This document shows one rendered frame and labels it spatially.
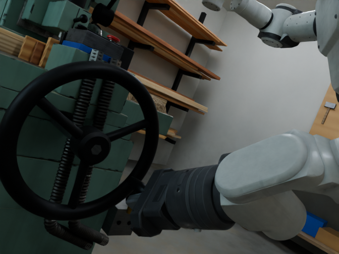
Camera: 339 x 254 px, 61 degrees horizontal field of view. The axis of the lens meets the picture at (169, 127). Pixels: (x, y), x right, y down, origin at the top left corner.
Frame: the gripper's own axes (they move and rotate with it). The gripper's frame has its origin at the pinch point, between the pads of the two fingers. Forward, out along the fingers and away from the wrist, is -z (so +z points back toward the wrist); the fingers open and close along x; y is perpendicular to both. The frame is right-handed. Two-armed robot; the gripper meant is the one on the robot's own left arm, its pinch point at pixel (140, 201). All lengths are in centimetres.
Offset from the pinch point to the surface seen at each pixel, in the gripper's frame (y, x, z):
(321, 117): -203, 273, -60
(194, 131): -180, 278, -241
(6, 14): 44, 33, -39
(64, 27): 31.2, 28.5, -18.7
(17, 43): 35.0, 20.6, -26.0
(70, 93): 20.7, 9.4, -7.1
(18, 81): 28.1, 8.4, -16.2
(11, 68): 30.7, 8.9, -15.1
